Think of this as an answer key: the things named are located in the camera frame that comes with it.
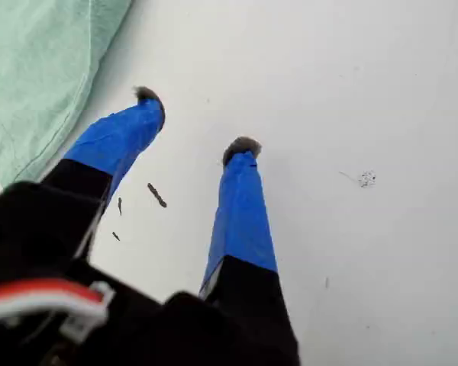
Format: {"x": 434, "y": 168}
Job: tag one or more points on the green t-shirt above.
{"x": 30, "y": 76}

